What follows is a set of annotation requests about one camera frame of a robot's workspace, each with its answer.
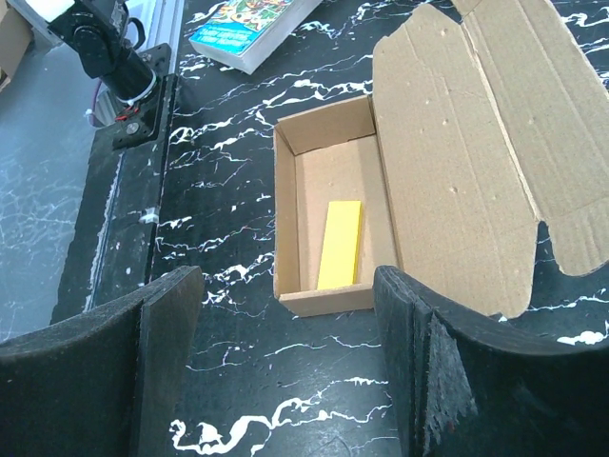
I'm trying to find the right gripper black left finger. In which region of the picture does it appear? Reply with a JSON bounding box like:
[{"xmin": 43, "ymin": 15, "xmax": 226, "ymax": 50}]
[{"xmin": 1, "ymin": 267, "xmax": 204, "ymax": 456}]

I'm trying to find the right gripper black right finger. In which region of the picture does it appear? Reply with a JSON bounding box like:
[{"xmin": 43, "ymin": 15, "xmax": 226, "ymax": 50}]
[{"xmin": 373, "ymin": 266, "xmax": 608, "ymax": 456}]

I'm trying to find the yellow rectangular block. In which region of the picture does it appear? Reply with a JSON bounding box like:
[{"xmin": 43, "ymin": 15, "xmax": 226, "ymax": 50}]
[{"xmin": 317, "ymin": 201, "xmax": 363, "ymax": 290}]

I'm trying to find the cardboard box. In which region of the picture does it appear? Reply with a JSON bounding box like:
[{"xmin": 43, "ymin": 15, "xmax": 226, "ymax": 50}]
[{"xmin": 273, "ymin": 1, "xmax": 608, "ymax": 318}]

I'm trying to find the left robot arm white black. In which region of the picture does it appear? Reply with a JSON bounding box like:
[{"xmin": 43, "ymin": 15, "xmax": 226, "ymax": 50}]
[{"xmin": 27, "ymin": 1, "xmax": 157, "ymax": 106}]

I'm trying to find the colourful children's book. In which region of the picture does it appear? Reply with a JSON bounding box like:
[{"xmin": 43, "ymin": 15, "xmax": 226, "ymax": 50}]
[{"xmin": 189, "ymin": 0, "xmax": 321, "ymax": 75}]

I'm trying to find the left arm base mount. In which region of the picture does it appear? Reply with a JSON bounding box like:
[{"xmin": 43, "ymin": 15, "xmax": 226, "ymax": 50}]
[{"xmin": 93, "ymin": 43, "xmax": 176, "ymax": 150}]

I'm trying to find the aluminium frame rail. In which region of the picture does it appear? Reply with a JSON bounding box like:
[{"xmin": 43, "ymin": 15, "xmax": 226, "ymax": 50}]
[{"xmin": 143, "ymin": 0, "xmax": 185, "ymax": 73}]

